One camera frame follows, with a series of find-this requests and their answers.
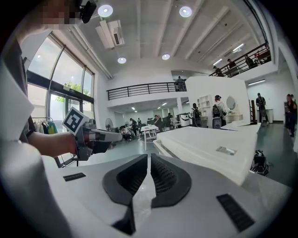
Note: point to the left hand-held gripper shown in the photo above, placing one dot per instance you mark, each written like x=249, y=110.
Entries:
x=74, y=119

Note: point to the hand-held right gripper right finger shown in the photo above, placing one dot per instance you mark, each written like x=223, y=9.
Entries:
x=205, y=202

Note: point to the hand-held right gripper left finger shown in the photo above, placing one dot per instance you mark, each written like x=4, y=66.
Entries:
x=93, y=186

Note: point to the white oven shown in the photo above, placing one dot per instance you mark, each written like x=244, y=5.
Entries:
x=205, y=148

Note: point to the person's left forearm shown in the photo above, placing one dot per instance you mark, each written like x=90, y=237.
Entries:
x=53, y=144

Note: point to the white wooden table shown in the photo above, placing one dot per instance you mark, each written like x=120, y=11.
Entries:
x=149, y=127

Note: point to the clothes rack with garments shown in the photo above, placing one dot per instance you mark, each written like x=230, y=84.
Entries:
x=46, y=126

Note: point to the black balcony railing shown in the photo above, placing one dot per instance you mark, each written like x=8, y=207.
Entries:
x=149, y=89
x=246, y=62

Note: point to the grey marble table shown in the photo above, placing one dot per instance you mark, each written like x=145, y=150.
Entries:
x=267, y=181

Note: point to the black backpack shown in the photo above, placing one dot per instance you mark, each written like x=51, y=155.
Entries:
x=259, y=162

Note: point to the round ceiling light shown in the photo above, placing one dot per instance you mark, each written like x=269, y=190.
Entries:
x=185, y=11
x=165, y=56
x=121, y=60
x=105, y=11

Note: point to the white grey wheeled machine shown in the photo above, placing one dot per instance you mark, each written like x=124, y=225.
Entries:
x=186, y=119

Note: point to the white table black legs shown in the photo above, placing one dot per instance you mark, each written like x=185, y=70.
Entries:
x=242, y=126

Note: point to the ceiling air conditioner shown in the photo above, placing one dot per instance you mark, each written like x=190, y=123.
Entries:
x=109, y=33

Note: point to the person's head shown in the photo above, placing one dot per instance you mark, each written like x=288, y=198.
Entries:
x=37, y=30

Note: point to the white ceiling tube light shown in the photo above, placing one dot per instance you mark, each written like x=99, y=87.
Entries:
x=256, y=82

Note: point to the white wall shelf unit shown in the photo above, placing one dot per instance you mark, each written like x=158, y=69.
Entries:
x=205, y=101

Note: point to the oval wall mirror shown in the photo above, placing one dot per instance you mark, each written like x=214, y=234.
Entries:
x=231, y=102

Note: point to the black head-worn camera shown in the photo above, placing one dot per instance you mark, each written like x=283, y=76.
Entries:
x=88, y=10

